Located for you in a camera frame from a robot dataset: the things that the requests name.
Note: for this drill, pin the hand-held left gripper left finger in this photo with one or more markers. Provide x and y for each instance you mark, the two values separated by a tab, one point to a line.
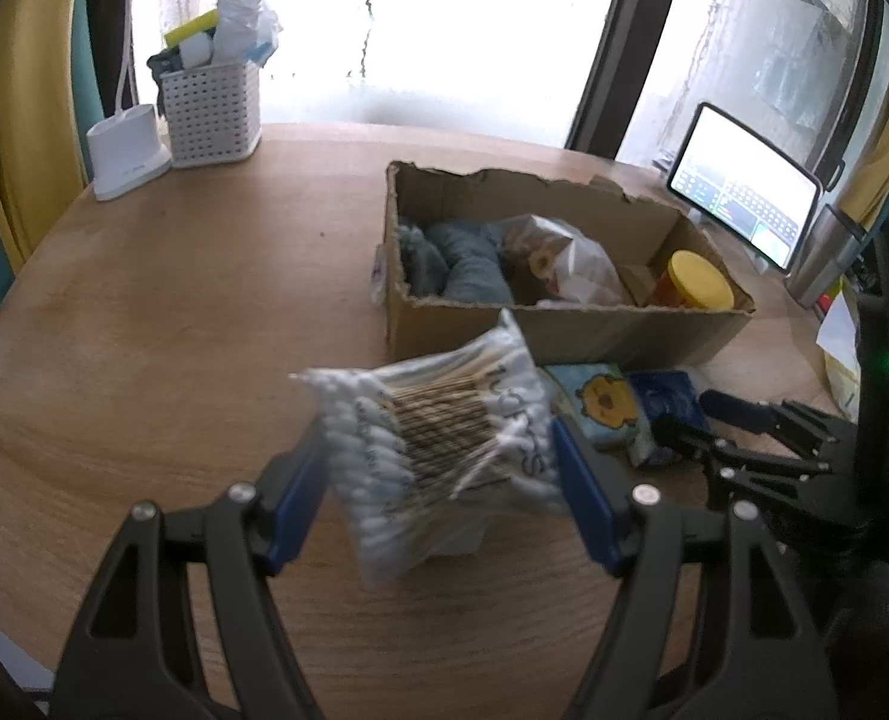
298	495

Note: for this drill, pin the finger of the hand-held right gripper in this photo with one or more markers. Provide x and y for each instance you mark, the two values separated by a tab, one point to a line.
684	439
737	410

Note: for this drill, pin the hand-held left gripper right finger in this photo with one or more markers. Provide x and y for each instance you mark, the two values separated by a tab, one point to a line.
587	495

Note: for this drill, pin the blue packet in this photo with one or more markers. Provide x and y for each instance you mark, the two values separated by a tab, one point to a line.
669	397

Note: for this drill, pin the tissue packet with yellow bear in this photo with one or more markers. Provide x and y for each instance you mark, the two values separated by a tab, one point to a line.
602	401

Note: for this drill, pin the yellow-lid jar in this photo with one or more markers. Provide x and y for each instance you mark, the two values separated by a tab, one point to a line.
696	277

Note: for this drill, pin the cotton swab pack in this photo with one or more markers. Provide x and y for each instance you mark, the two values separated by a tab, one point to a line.
429	427

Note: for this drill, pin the torn cardboard box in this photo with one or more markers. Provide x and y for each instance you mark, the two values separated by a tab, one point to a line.
564	337

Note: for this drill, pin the clear snack bag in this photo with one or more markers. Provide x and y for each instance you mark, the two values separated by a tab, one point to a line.
572	262

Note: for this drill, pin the pale yellow bag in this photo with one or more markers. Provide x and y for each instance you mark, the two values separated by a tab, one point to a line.
842	382

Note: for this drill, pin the white paper card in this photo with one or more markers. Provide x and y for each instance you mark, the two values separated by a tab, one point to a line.
838	330

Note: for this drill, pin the steel tumbler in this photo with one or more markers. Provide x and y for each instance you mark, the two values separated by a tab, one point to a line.
819	262

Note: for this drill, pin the tablet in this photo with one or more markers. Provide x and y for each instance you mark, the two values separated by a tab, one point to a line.
744	180

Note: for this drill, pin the yellow curtain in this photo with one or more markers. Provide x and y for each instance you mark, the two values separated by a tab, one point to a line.
868	165
32	127

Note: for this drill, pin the white desk lamp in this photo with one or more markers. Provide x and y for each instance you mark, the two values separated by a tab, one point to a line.
126	150

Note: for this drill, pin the white perforated basket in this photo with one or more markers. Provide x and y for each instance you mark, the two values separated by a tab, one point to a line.
212	116

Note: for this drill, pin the yellow sponge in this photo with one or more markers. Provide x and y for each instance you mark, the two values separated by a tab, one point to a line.
189	28

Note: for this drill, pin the crumpled white plastic bag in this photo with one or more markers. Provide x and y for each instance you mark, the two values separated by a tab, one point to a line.
242	15

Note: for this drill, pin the black window post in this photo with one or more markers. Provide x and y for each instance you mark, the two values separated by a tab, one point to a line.
624	37

